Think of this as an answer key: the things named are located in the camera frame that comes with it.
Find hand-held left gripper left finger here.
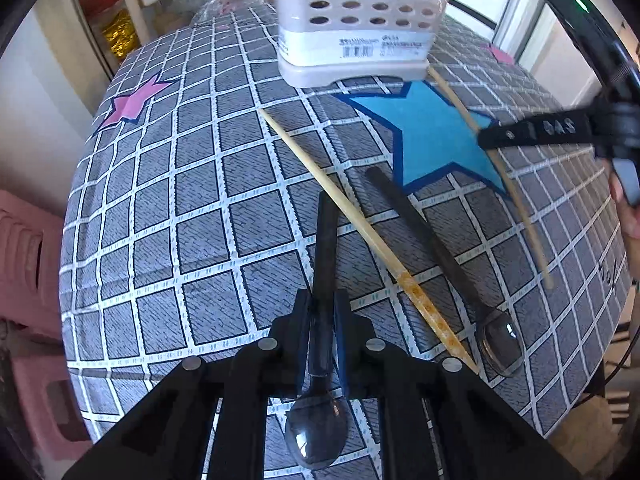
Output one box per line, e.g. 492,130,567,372
62,289,312,480

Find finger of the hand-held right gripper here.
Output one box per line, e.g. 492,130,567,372
477,112,599,152

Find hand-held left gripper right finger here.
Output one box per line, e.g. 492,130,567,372
334,289,584,480

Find bamboo chopstick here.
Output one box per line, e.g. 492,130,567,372
259,107,480,374
427,66,556,290

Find black-handled metal spoon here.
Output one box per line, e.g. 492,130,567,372
365,166,526,379
284,192,351,471

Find white perforated utensil holder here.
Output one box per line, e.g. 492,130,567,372
270,0,457,89

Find person's right hand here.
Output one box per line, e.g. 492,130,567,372
609,167,640,281

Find clear crumpled plastic bags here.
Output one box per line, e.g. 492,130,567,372
192,0,279,24

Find gold bottle pack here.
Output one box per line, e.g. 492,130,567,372
102,10,139,59

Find black cable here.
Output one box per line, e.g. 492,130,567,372
585,305,640,401

